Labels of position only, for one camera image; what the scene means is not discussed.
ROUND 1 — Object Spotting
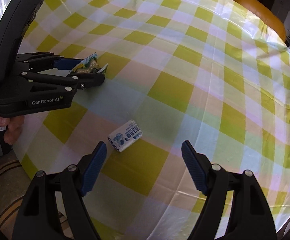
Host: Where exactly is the dark green snack packet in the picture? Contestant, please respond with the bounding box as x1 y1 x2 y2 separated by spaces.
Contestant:
70 53 108 75

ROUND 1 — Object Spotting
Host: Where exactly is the small white blue candy packet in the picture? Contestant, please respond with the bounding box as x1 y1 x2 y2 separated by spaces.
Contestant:
107 120 143 152

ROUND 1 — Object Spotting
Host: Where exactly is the person left hand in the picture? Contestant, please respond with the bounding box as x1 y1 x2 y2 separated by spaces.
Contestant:
0 109 26 146

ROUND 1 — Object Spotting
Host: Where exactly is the striped sofa cushion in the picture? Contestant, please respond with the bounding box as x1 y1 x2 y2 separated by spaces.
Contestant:
0 152 38 239

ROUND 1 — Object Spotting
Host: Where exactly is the green checkered tablecloth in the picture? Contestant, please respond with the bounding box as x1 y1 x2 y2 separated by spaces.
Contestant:
14 0 290 239

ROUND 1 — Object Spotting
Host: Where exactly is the yellow leather armchair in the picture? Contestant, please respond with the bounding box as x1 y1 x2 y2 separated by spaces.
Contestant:
234 0 286 42

